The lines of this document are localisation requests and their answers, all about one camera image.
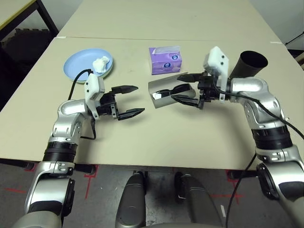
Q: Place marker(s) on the thin black stand pole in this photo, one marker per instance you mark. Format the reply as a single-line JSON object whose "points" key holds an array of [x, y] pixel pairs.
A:
{"points": [[294, 38]]}

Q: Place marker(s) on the grey robot right leg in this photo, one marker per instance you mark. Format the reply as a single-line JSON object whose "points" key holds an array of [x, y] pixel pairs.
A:
{"points": [[197, 199]]}

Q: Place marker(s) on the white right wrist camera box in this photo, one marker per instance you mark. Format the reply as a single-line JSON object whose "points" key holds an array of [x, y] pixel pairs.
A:
{"points": [[218, 59]]}

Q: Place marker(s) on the red floor tape line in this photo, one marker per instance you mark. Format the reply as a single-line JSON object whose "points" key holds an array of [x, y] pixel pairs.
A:
{"points": [[14, 190]]}

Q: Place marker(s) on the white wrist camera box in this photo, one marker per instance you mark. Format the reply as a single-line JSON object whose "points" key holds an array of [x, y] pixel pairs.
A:
{"points": [[218, 59], [93, 85]]}

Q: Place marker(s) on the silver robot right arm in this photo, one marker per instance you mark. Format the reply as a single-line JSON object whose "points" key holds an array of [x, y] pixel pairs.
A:
{"points": [[251, 85]]}

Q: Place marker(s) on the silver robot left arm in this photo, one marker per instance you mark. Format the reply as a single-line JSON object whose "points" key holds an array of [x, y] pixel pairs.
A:
{"points": [[69, 109]]}

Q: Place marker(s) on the pale blue plate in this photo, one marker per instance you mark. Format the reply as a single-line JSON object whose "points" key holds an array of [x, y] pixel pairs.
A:
{"points": [[76, 66]]}

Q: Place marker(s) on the black cup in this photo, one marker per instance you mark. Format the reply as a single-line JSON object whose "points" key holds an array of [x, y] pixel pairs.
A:
{"points": [[249, 66]]}

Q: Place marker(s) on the red floor tape cross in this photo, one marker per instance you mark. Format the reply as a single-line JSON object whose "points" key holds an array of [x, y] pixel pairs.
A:
{"points": [[88, 185], [234, 190]]}

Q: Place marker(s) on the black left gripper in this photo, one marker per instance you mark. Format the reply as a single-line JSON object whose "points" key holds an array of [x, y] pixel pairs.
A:
{"points": [[108, 105]]}

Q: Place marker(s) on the side table black frame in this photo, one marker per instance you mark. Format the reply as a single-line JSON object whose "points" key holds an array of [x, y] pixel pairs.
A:
{"points": [[9, 9]]}

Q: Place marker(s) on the wooden furniture frame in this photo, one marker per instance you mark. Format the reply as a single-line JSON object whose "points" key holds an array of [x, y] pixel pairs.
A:
{"points": [[299, 60]]}

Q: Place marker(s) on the grey glasses case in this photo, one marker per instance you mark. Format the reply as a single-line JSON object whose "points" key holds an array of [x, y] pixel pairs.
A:
{"points": [[164, 103]]}

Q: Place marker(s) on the white tissue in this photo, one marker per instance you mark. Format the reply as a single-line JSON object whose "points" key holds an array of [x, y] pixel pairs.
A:
{"points": [[101, 65]]}

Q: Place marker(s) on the white floor tape piece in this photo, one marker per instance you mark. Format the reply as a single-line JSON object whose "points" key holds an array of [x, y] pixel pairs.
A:
{"points": [[222, 211]]}

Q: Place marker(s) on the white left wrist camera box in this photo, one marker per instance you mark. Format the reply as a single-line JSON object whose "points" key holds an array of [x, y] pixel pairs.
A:
{"points": [[93, 85]]}

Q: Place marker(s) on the grey robot leg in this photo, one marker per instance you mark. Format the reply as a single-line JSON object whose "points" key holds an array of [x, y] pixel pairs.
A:
{"points": [[131, 204], [197, 199]]}

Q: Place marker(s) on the grey robot left leg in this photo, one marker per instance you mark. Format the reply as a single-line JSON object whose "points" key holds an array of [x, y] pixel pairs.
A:
{"points": [[131, 204]]}

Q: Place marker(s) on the black table base foot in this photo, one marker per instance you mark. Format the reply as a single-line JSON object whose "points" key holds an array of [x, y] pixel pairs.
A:
{"points": [[242, 175], [86, 169], [16, 164]]}

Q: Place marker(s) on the black sunglasses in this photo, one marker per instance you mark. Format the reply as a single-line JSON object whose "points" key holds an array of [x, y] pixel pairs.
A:
{"points": [[181, 87]]}

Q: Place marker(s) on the purple tissue pack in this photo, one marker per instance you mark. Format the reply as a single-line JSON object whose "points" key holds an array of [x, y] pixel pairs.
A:
{"points": [[164, 65]]}

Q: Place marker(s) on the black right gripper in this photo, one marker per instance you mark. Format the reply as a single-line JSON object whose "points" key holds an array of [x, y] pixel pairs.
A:
{"points": [[209, 90]]}

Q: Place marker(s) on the pale green plate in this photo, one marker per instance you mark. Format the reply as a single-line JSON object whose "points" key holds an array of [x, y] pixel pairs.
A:
{"points": [[109, 72]]}

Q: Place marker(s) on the black foam floor mat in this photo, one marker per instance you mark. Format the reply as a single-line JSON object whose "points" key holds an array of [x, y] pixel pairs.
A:
{"points": [[26, 52]]}

